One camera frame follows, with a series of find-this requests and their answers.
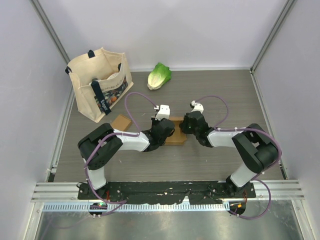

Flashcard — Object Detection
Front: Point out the brown cardboard box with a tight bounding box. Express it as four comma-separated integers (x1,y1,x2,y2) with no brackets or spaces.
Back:
110,114,132,132

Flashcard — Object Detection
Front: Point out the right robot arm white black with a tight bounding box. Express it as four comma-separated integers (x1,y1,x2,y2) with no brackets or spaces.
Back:
179,111,282,198

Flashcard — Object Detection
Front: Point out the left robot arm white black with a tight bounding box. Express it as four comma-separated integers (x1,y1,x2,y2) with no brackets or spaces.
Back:
77,118,175,200

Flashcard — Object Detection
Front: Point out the green lettuce head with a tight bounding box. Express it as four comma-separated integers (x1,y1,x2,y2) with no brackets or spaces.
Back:
147,62,172,90

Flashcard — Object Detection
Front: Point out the white item inside bag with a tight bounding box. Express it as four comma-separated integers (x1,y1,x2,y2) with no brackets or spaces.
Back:
107,72,120,80

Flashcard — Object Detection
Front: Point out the beige canvas tote bag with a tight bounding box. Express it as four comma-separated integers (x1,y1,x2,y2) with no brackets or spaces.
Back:
65,48,134,123

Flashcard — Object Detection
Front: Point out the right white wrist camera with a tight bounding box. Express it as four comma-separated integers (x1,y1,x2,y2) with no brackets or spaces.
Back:
190,100,204,114

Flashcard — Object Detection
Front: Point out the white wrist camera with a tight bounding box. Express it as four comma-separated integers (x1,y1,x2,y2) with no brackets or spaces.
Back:
154,104,171,121
190,100,204,114

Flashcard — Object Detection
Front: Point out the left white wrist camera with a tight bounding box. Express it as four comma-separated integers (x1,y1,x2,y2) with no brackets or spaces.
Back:
154,104,171,121

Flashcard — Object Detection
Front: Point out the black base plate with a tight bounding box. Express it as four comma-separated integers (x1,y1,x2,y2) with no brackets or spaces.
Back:
77,179,257,206

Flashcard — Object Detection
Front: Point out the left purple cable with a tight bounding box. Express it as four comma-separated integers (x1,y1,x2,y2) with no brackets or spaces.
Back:
83,92,160,217

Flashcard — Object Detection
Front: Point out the white slotted cable duct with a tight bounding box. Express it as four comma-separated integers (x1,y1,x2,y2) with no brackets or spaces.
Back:
42,202,230,213

